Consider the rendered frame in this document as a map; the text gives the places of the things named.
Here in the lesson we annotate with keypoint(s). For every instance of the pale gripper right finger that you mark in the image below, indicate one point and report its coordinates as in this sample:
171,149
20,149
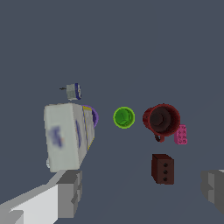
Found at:
213,188

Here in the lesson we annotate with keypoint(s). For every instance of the dark red mug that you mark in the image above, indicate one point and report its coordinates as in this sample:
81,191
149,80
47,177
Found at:
161,120

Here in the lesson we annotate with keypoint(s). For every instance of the dark brown block with holes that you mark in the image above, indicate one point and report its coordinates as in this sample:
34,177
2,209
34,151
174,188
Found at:
162,169

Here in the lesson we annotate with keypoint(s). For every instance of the green cup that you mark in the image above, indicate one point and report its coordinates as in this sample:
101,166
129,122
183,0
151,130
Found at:
123,117

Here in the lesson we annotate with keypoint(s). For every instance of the large white box blue print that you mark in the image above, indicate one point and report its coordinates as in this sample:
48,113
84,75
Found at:
65,135

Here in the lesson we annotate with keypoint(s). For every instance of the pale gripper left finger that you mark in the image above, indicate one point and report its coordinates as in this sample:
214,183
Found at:
46,201

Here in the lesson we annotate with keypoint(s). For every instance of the purple round object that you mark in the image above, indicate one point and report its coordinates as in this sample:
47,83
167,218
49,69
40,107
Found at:
95,116

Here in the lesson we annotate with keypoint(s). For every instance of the small white blue box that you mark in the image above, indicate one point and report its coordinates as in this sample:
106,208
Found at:
73,91

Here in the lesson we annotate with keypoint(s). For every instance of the pink toy brick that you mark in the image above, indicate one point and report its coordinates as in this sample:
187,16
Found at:
181,135

